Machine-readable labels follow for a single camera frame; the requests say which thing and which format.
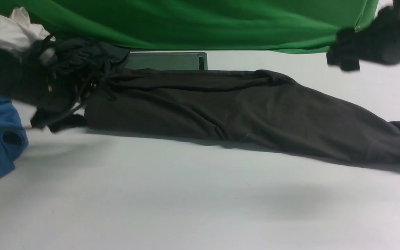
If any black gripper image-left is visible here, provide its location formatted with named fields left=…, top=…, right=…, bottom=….
left=10, top=37, right=117, bottom=131

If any dark gray long-sleeve top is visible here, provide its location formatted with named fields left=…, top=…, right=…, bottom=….
left=84, top=69, right=400, bottom=165

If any dark teal crumpled garment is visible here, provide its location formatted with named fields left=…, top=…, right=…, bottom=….
left=26, top=37, right=130, bottom=91

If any green backdrop cloth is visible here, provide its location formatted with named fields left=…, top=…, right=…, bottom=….
left=0, top=0, right=378, bottom=54

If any metal table cable hatch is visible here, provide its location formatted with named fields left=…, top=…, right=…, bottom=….
left=124, top=52, right=208, bottom=70

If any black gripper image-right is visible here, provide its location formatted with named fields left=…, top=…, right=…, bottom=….
left=326, top=0, right=400, bottom=72

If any white crumpled garment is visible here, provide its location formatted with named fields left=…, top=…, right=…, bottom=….
left=0, top=7, right=56, bottom=59

